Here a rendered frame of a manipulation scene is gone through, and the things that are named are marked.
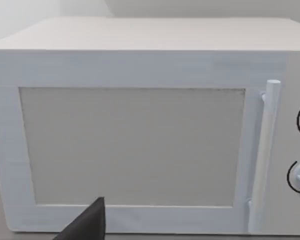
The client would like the pale microwave door handle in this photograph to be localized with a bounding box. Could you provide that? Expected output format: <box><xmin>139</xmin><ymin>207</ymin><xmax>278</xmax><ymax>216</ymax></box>
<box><xmin>247</xmin><ymin>79</ymin><xmax>282</xmax><ymax>233</ymax></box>

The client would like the pale microwave door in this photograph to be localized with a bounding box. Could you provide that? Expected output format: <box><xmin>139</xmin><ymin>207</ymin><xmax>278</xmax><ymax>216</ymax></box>
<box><xmin>0</xmin><ymin>50</ymin><xmax>288</xmax><ymax>235</ymax></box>

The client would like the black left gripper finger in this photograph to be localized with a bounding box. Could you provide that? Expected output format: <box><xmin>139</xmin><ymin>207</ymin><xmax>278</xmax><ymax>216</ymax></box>
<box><xmin>52</xmin><ymin>196</ymin><xmax>106</xmax><ymax>240</ymax></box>

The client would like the pale microwave oven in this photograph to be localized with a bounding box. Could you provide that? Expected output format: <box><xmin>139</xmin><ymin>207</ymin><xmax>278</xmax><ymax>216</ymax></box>
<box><xmin>0</xmin><ymin>16</ymin><xmax>300</xmax><ymax>236</ymax></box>

